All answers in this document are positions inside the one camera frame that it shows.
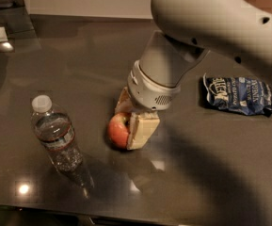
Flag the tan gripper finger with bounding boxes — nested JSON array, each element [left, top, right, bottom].
[[127, 111, 160, 150], [115, 87, 135, 114]]

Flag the red apple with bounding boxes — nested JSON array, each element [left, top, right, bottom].
[[107, 112, 131, 149]]

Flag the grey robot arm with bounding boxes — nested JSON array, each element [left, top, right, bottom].
[[107, 0, 272, 150]]

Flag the clear plastic water bottle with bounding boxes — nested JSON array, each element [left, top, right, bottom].
[[31, 95, 94, 190]]

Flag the blue chip bag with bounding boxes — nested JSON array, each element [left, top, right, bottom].
[[202, 74, 272, 116]]

